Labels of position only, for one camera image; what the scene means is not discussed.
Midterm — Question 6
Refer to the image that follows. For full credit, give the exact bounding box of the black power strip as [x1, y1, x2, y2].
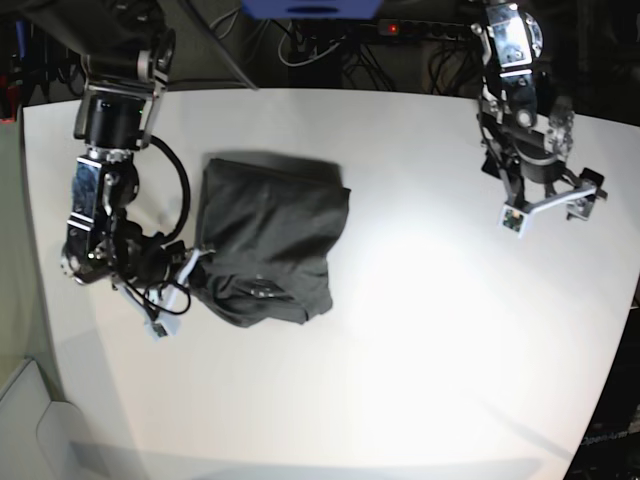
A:
[377, 19, 473, 41]

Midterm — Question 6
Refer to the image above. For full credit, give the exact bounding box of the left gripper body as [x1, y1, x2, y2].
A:
[482, 159, 608, 220]

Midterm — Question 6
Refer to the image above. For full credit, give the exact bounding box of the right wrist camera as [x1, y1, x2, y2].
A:
[144, 318, 181, 341]

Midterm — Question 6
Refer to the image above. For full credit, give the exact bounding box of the red clamp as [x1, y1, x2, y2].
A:
[0, 75, 21, 123]

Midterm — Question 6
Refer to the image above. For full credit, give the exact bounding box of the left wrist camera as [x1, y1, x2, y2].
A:
[499, 204, 530, 238]

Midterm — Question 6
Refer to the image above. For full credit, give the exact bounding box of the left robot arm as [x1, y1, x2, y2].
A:
[471, 1, 607, 234]

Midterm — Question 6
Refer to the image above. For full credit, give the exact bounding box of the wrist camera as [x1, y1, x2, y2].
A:
[499, 204, 530, 238]
[144, 318, 181, 341]

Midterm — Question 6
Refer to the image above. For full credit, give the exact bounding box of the white side table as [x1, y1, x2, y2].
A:
[1, 358, 110, 479]

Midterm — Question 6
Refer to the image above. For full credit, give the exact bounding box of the dark grey t-shirt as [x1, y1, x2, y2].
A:
[189, 151, 350, 328]

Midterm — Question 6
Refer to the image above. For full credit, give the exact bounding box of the white cable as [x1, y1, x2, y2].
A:
[277, 22, 344, 68]

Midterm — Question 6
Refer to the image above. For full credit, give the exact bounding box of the blue box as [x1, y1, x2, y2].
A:
[242, 0, 382, 20]

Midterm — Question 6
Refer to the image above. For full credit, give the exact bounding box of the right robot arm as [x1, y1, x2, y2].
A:
[15, 1, 201, 339]

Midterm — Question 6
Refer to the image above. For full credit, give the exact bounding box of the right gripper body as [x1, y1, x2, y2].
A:
[112, 248, 215, 330]

